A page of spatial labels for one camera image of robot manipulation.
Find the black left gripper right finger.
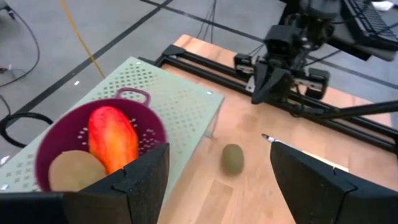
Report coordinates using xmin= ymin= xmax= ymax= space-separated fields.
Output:
xmin=269 ymin=141 xmax=398 ymax=224

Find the thin black floor cable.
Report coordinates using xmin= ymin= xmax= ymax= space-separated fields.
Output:
xmin=0 ymin=0 xmax=41 ymax=88

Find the yellow fruit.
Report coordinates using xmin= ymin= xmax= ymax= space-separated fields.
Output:
xmin=221 ymin=143 xmax=245 ymax=176

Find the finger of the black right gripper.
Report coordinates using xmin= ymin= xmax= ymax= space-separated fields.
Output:
xmin=251 ymin=62 xmax=271 ymax=105
xmin=267 ymin=67 xmax=293 ymax=102

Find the black coiled floor cable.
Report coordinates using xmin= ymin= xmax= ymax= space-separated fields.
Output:
xmin=0 ymin=111 xmax=54 ymax=149

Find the pale green perforated metal shelf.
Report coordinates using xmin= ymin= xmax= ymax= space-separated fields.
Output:
xmin=0 ymin=56 xmax=225 ymax=206

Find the large red orange mango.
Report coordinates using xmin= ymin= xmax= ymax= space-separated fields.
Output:
xmin=88 ymin=105 xmax=140 ymax=175

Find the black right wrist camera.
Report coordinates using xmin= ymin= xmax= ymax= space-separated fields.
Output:
xmin=263 ymin=24 xmax=304 ymax=62

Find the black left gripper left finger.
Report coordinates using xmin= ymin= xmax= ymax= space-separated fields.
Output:
xmin=0 ymin=142 xmax=171 ymax=224

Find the yellow hanging cord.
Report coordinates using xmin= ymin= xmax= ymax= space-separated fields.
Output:
xmin=60 ymin=0 xmax=106 ymax=79

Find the knife with cream handle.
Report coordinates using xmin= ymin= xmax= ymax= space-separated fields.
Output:
xmin=261 ymin=133 xmax=349 ymax=172

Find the purple plastic colander bowl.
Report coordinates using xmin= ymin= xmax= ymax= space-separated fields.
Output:
xmin=34 ymin=86 xmax=169 ymax=193

